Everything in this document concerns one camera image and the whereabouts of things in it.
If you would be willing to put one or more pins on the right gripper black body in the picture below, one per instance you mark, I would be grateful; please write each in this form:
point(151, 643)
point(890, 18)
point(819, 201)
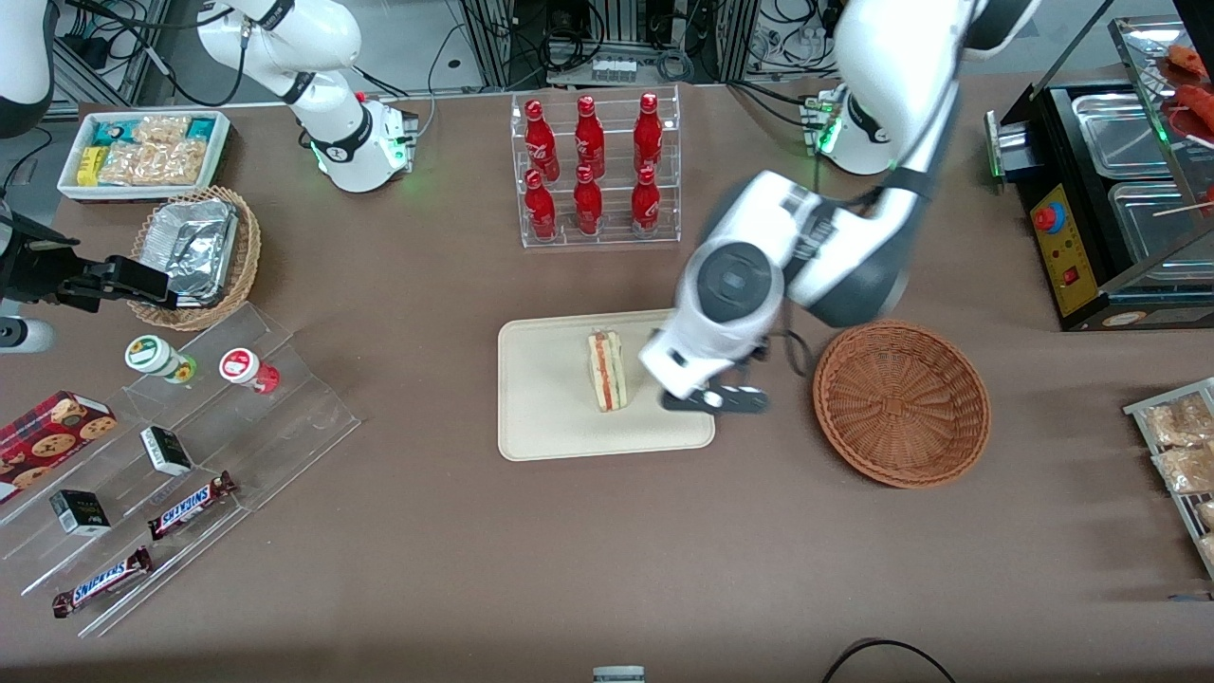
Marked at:
point(36, 270)

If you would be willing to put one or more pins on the triangle sandwich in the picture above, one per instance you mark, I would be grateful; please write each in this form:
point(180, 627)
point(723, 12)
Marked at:
point(607, 372)

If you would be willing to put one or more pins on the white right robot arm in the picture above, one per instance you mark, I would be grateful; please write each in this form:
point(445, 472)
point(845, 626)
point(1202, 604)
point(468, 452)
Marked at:
point(332, 142)

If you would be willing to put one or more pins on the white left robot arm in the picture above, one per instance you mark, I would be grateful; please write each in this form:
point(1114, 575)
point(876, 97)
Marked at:
point(882, 57)

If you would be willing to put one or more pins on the light tan wicker basket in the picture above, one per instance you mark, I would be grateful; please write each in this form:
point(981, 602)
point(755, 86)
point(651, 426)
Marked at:
point(248, 247)

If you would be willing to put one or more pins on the cream plastic tray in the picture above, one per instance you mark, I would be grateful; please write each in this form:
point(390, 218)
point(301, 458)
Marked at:
point(545, 389)

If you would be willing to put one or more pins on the brown round wicker basket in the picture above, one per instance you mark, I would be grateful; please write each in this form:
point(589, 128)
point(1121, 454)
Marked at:
point(901, 408)

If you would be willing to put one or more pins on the aluminium foil container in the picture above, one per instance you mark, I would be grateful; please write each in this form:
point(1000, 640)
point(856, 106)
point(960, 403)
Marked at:
point(190, 242)

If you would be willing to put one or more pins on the green lid white cup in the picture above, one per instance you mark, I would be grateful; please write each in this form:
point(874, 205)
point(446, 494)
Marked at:
point(150, 354)

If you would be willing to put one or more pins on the white rectangular snack bin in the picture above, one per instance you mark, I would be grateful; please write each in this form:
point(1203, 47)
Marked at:
point(68, 180)

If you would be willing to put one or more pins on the yellow snack pack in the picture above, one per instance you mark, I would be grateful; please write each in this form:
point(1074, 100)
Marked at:
point(90, 166)

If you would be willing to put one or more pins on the large clear cracker bag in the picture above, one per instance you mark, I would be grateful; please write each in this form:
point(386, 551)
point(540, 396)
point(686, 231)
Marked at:
point(152, 163)

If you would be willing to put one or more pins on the red lid white cup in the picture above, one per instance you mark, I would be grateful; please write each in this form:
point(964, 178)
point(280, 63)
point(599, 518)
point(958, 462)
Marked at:
point(242, 365)

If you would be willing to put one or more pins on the teal snack pack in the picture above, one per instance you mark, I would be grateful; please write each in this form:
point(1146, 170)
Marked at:
point(200, 129)
point(112, 133)

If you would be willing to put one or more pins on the small clear cracker bag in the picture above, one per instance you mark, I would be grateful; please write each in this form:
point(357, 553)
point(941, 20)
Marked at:
point(161, 130)

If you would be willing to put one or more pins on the red cookie box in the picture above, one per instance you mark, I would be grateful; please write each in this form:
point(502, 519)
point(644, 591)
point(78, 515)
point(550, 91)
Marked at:
point(47, 441)

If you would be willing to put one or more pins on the small black box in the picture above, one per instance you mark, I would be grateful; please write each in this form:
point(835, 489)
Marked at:
point(166, 451)
point(81, 513)

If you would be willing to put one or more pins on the clear acrylic bottle rack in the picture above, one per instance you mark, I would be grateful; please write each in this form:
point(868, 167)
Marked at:
point(612, 242)

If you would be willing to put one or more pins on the clear acrylic step display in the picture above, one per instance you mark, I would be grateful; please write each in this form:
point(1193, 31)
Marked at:
point(285, 417)

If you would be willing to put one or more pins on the red cola bottle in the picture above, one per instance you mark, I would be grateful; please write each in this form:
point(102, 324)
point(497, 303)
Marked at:
point(648, 138)
point(588, 207)
point(541, 142)
point(541, 211)
point(589, 138)
point(646, 207)

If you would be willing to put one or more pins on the Snickers chocolate bar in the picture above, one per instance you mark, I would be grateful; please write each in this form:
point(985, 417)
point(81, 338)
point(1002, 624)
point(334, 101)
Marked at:
point(190, 506)
point(102, 581)

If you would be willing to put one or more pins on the small grey device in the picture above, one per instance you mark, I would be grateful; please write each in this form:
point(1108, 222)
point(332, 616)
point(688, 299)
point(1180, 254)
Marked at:
point(618, 675)

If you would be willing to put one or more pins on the black hot food display case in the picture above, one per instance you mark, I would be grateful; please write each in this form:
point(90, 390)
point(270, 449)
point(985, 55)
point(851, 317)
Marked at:
point(1067, 285)

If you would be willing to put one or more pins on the red emergency stop button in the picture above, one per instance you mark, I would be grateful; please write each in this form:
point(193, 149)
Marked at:
point(1049, 218)

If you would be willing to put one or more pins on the white power strip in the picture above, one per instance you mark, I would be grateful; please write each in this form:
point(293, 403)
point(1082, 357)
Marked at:
point(614, 69)

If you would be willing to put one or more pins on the clear bag of pastries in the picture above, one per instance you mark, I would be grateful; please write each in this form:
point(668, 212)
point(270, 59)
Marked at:
point(1186, 470)
point(1176, 422)

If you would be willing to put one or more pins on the steel food pan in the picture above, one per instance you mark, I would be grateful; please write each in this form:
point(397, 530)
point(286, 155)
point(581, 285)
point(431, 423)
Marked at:
point(1152, 223)
point(1119, 133)

